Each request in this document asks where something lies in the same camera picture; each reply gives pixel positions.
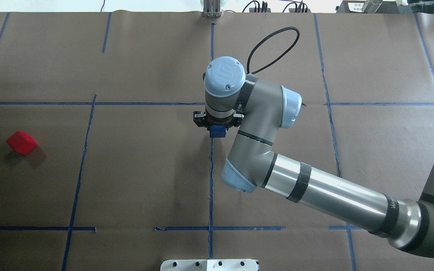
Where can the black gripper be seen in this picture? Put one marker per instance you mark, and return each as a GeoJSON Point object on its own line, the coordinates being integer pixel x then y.
{"type": "Point", "coordinates": [200, 119]}

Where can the blue cube block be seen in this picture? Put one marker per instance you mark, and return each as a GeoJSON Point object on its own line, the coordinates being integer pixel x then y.
{"type": "Point", "coordinates": [217, 131]}

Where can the red cube block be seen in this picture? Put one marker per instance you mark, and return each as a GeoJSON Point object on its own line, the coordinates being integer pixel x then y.
{"type": "Point", "coordinates": [21, 142]}

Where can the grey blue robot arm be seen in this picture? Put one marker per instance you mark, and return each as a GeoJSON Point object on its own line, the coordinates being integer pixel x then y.
{"type": "Point", "coordinates": [311, 174]}

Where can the aluminium frame post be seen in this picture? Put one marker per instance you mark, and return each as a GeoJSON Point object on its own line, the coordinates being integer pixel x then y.
{"type": "Point", "coordinates": [212, 8]}

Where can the white pedestal column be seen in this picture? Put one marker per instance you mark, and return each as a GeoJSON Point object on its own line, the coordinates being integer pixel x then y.
{"type": "Point", "coordinates": [210, 265]}

